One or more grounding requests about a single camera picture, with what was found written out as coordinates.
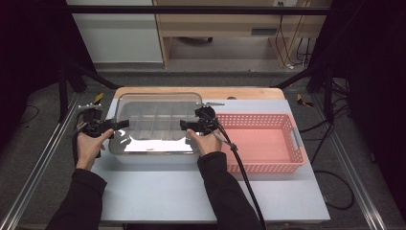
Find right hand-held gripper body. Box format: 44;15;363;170
193;101;225;136

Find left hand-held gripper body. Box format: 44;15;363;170
77;103;108;139

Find translucent grey box lid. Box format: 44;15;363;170
108;92;205;156

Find white divided storage box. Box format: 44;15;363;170
109;102;205;166

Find pink plastic basket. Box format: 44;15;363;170
212;112;307;175

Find person's right hand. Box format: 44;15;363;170
186;127;223;157

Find person's left hand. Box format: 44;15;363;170
75;123;115;172

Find white cabinet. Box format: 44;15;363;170
64;0;164;64

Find black curtain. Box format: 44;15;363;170
307;0;406;221
0;0;95;154

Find wooden desk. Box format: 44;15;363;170
152;0;333;69

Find black metal crossbar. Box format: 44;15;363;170
63;4;331;16

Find left hand-held gripper cable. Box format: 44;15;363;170
71;111;89;167

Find hand-held gripper cable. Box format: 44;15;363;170
204;111;267;230
71;111;89;167

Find black metal frame strut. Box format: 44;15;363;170
56;60;121;124
274;61;336;124

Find black floor cable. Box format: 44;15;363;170
310;169;356;212
298;104;350;167
20;104;41;126

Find aluminium floor rail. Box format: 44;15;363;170
0;92;82;230
310;94;389;230

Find right hand-held gripper cable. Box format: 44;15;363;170
204;111;267;230

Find black hanging cable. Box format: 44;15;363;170
296;37;312;69
276;2;290;65

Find yellow hanging cable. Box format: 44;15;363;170
277;0;311;68

